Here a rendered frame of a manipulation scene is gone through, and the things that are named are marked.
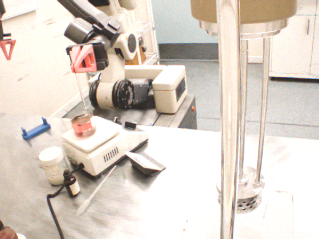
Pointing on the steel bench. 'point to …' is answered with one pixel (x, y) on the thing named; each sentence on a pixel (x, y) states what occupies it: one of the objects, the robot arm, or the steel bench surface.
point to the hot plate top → (107, 127)
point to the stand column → (229, 109)
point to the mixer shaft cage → (244, 182)
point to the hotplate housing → (105, 152)
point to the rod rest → (36, 129)
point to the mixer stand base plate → (269, 218)
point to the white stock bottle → (10, 234)
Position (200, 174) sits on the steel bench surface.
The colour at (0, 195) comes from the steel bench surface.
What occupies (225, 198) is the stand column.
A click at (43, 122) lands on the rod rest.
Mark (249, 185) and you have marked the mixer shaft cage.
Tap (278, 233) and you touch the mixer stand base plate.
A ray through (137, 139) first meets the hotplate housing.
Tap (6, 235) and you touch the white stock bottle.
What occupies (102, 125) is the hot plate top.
